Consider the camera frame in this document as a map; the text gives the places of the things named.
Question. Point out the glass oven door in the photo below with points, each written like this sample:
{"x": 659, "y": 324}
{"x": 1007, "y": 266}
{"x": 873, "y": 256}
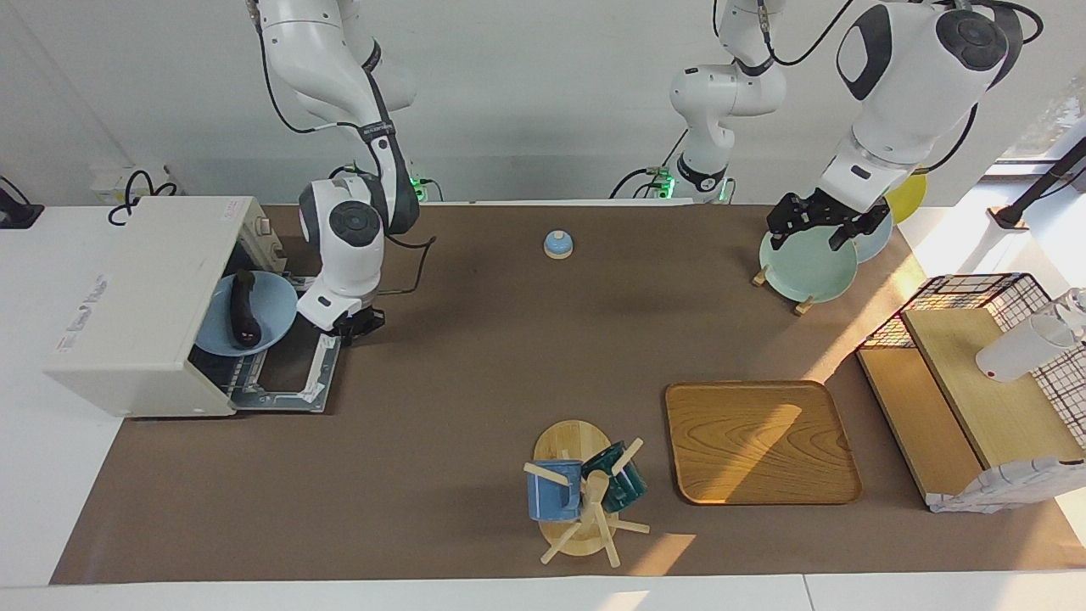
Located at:
{"x": 322, "y": 373}

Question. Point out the wooden plate rack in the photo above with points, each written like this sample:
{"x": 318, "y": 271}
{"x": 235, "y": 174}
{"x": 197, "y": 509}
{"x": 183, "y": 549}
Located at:
{"x": 759, "y": 276}

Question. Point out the small light blue plate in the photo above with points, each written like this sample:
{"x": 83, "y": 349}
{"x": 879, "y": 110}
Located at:
{"x": 276, "y": 310}

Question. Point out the brown table mat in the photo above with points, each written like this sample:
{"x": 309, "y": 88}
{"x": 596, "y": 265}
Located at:
{"x": 475, "y": 382}

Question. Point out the dark green mug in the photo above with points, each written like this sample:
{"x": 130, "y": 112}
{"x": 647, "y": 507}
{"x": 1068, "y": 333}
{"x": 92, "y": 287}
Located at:
{"x": 628, "y": 488}

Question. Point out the wooden serving tray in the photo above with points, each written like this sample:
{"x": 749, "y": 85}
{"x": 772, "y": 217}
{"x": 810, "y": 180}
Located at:
{"x": 755, "y": 441}

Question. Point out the white patterned cloth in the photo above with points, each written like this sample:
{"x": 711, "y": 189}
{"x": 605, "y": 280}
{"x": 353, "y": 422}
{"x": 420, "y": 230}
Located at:
{"x": 1001, "y": 488}

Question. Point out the white cup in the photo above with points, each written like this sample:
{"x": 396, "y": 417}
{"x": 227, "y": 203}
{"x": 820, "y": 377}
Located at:
{"x": 1018, "y": 352}

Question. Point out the cream toaster oven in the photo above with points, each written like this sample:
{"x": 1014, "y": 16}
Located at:
{"x": 136, "y": 297}

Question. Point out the large pale blue plate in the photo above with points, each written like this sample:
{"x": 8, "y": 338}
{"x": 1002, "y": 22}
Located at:
{"x": 874, "y": 244}

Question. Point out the white socket box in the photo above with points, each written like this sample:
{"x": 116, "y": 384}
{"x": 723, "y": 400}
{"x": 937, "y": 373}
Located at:
{"x": 106, "y": 182}

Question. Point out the mint green plate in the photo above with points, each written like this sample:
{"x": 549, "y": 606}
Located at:
{"x": 806, "y": 271}

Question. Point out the wooden shelf unit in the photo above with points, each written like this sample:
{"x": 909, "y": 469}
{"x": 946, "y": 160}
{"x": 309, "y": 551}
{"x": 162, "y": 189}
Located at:
{"x": 993, "y": 407}

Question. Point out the black clamp device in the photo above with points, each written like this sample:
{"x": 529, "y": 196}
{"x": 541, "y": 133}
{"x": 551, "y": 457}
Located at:
{"x": 17, "y": 216}

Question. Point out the yellow plate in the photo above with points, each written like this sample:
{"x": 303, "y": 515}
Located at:
{"x": 909, "y": 197}

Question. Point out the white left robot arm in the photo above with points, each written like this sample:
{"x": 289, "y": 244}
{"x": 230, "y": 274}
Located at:
{"x": 908, "y": 85}

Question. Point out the blue mug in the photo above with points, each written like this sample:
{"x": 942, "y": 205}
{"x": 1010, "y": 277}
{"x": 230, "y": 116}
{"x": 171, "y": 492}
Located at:
{"x": 551, "y": 496}

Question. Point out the black stand pole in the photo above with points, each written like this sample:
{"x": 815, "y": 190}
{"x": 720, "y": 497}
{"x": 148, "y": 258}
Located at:
{"x": 1048, "y": 182}

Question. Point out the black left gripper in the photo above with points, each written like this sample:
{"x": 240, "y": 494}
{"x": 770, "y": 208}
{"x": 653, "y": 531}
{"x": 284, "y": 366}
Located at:
{"x": 836, "y": 212}

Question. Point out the dark purple eggplant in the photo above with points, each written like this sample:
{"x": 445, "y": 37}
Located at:
{"x": 244, "y": 314}

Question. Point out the wooden mug tree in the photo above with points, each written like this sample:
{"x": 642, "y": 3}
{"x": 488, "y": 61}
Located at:
{"x": 568, "y": 441}

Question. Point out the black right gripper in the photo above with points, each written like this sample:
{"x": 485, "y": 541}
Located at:
{"x": 352, "y": 321}

